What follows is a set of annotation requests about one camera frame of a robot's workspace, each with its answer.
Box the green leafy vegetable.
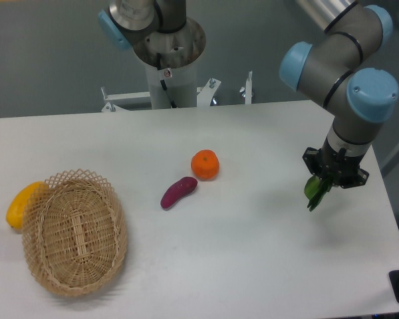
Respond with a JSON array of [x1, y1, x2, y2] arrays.
[[304, 174, 335, 211]]

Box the purple sweet potato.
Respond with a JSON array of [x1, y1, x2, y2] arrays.
[[160, 176, 198, 210]]

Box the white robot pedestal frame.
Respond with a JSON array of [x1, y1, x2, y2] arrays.
[[100, 62, 256, 112]]

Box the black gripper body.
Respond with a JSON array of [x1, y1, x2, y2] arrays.
[[303, 146, 369, 189]]

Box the black cable on pedestal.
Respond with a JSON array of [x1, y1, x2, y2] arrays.
[[155, 52, 178, 109]]

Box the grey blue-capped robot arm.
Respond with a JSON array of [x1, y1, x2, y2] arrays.
[[98, 1, 399, 192]]

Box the yellow mango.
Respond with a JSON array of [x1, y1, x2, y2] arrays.
[[5, 181, 47, 231]]

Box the woven wicker basket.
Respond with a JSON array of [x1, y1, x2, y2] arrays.
[[21, 169, 128, 297]]

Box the orange tangerine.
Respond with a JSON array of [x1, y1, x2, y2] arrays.
[[190, 150, 220, 181]]

